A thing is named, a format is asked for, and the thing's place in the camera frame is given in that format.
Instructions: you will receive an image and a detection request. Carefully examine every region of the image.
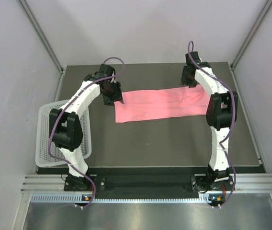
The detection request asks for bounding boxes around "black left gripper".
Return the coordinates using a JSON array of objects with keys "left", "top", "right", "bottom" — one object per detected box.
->
[{"left": 102, "top": 81, "right": 123, "bottom": 106}]

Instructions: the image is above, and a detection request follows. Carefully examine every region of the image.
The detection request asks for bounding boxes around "pink t shirt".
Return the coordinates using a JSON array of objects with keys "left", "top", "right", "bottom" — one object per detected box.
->
[{"left": 114, "top": 85, "right": 210, "bottom": 123}]

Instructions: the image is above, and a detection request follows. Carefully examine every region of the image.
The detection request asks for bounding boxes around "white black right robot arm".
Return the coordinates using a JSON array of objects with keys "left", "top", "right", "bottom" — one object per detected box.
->
[{"left": 181, "top": 51, "right": 238, "bottom": 190}]

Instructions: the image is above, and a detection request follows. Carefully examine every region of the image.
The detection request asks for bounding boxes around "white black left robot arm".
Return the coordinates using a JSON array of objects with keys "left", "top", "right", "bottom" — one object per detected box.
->
[{"left": 48, "top": 63, "right": 124, "bottom": 190}]

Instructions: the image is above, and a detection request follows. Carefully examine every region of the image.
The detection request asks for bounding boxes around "white perforated plastic basket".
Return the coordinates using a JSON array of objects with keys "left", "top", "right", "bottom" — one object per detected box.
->
[{"left": 35, "top": 100, "right": 92, "bottom": 168}]

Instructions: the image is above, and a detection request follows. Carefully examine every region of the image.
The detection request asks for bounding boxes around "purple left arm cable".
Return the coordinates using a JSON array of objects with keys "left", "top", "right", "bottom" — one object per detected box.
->
[{"left": 47, "top": 57, "right": 126, "bottom": 209}]

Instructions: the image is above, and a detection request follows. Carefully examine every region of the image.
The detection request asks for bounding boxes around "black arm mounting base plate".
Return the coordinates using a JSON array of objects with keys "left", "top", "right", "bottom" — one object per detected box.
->
[{"left": 64, "top": 167, "right": 234, "bottom": 199}]

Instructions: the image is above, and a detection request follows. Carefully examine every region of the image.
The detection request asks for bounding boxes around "aluminium frame post right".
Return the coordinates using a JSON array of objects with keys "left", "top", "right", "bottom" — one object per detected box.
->
[{"left": 229, "top": 0, "right": 272, "bottom": 71}]

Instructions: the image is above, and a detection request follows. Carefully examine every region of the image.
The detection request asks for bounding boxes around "aluminium frame post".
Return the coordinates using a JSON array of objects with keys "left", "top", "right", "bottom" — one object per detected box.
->
[
  {"left": 17, "top": 0, "right": 64, "bottom": 73},
  {"left": 229, "top": 0, "right": 272, "bottom": 71}
]

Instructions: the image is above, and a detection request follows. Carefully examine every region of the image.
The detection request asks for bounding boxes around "aluminium frame post left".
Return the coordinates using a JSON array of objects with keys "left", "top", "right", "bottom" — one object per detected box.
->
[{"left": 17, "top": 0, "right": 64, "bottom": 73}]

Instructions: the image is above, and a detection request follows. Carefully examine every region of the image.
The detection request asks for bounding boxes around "grey slotted cable duct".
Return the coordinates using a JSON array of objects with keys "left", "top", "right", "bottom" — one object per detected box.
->
[{"left": 31, "top": 194, "right": 221, "bottom": 204}]

